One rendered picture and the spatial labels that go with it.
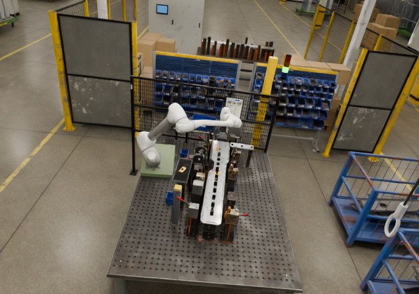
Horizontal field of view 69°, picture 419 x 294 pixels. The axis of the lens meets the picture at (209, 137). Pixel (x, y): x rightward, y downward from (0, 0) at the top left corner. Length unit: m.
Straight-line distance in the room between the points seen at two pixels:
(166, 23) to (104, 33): 4.88
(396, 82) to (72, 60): 5.22
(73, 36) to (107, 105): 1.20
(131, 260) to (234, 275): 0.87
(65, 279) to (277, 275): 2.12
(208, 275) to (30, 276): 1.90
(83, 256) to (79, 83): 2.87
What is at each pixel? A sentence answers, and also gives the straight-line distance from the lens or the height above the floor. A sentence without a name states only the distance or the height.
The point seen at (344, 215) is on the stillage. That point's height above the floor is 0.16.
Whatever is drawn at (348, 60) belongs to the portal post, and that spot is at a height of 1.30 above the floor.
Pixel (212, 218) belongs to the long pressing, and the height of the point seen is 1.00.
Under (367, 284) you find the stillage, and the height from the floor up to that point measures 0.15.
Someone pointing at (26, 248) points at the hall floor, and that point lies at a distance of 4.09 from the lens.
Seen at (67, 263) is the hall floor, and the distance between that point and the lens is 3.83.
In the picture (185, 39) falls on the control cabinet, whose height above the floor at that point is 0.64.
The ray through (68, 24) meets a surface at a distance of 5.30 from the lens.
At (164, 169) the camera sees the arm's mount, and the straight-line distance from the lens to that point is 3.60.
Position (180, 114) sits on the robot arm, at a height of 1.59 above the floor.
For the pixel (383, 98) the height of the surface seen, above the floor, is 1.23.
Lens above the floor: 2.99
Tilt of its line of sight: 31 degrees down
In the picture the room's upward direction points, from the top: 7 degrees clockwise
